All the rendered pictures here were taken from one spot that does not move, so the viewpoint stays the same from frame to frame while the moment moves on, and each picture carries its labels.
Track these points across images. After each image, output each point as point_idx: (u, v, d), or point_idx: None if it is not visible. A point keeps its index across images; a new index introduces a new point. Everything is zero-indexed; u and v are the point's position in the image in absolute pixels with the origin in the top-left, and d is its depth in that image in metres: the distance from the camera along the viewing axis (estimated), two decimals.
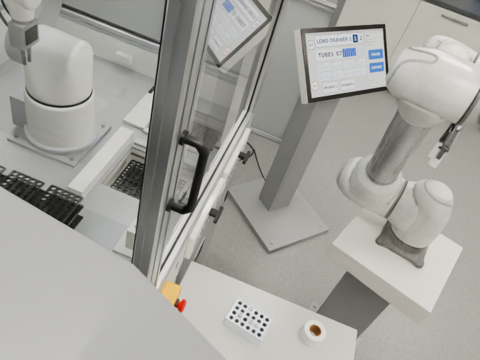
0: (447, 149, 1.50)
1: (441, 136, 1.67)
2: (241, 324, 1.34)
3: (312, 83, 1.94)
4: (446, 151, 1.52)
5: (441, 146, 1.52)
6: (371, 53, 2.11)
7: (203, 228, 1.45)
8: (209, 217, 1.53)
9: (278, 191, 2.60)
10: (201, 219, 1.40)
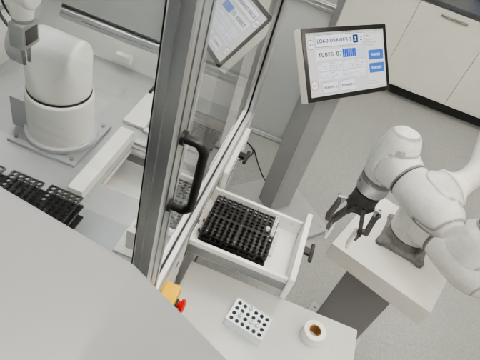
0: None
1: (328, 218, 1.34)
2: (241, 324, 1.34)
3: (312, 83, 1.94)
4: None
5: (361, 235, 1.34)
6: (371, 53, 2.11)
7: None
8: None
9: (278, 191, 2.60)
10: (298, 259, 1.38)
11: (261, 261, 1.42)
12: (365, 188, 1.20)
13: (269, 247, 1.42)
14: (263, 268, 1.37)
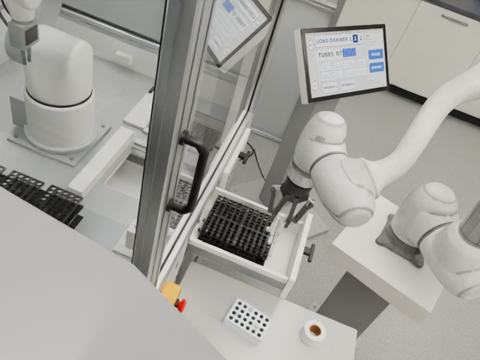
0: None
1: (270, 210, 1.32)
2: (241, 324, 1.34)
3: (312, 83, 1.94)
4: None
5: (290, 222, 1.33)
6: (371, 53, 2.11)
7: None
8: None
9: (278, 191, 2.60)
10: (298, 259, 1.38)
11: (261, 261, 1.42)
12: (294, 176, 1.18)
13: (269, 247, 1.42)
14: (263, 268, 1.37)
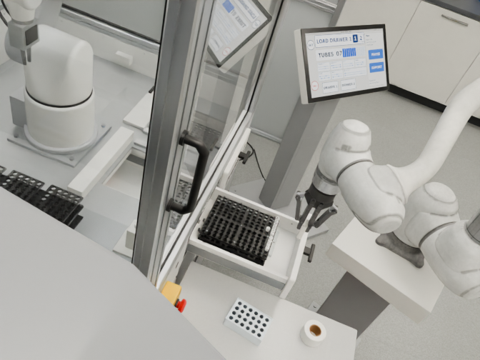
0: None
1: (297, 218, 1.34)
2: (241, 324, 1.34)
3: (312, 83, 1.94)
4: None
5: (311, 227, 1.35)
6: (371, 53, 2.11)
7: None
8: None
9: (278, 191, 2.60)
10: (298, 259, 1.38)
11: (261, 261, 1.42)
12: (319, 183, 1.20)
13: (269, 247, 1.42)
14: (263, 268, 1.37)
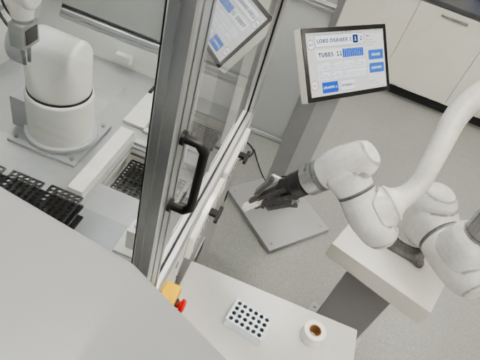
0: (271, 206, 1.37)
1: (257, 193, 1.33)
2: (241, 324, 1.34)
3: (312, 83, 1.94)
4: (263, 201, 1.37)
5: (263, 207, 1.36)
6: (371, 53, 2.11)
7: (203, 228, 1.45)
8: (209, 217, 1.53)
9: None
10: (201, 219, 1.40)
11: None
12: (306, 180, 1.21)
13: None
14: None
